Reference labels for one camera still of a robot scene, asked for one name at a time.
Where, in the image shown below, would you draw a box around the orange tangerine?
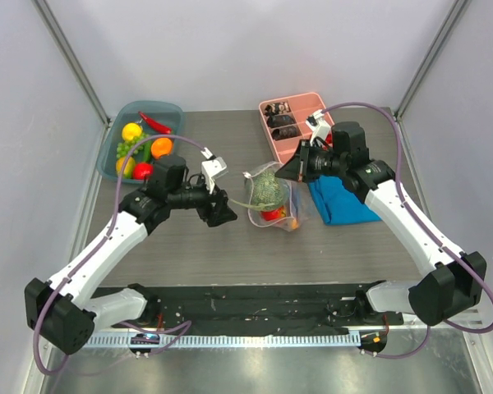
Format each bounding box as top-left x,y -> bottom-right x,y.
150,137 -> 173,159

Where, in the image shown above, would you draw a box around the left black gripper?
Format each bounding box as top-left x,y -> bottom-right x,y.
168,176 -> 237,227

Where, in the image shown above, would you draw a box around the blue plastic fruit basket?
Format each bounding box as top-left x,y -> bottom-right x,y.
96,100 -> 186,181

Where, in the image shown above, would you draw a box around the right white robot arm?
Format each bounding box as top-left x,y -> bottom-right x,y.
276,121 -> 486,326

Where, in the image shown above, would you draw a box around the dark items in tray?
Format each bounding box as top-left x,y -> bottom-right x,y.
262,101 -> 300,141

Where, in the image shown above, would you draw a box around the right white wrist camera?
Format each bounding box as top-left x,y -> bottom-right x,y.
305,109 -> 332,144

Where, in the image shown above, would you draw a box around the clear zip top bag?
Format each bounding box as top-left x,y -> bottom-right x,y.
243,161 -> 315,231

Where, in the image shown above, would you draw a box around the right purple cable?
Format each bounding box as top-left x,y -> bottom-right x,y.
322,102 -> 493,359

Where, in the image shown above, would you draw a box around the pink compartment tray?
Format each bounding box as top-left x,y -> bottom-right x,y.
258,92 -> 325,163

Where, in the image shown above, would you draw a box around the green pepper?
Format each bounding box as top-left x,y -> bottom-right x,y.
142,141 -> 153,163

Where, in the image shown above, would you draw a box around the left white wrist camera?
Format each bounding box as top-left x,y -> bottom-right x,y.
200,147 -> 228,195

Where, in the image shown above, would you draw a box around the white slotted cable duct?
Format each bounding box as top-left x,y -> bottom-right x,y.
84,330 -> 361,350

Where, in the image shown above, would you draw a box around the blue folded cloth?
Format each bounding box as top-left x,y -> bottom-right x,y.
308,176 -> 380,226

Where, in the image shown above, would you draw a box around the red chili pepper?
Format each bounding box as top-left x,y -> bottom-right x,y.
138,111 -> 173,135

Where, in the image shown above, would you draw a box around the green grape bunch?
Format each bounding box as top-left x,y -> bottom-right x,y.
116,133 -> 149,159

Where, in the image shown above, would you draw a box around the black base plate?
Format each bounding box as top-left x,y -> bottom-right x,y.
121,283 -> 404,336

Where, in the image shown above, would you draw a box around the yellow lemon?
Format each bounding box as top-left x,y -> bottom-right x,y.
115,157 -> 136,179
122,122 -> 143,142

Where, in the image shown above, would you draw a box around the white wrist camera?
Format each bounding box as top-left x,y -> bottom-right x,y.
200,147 -> 228,195
305,109 -> 332,144

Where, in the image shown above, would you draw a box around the green netted melon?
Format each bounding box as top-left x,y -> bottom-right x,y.
229,169 -> 290,212

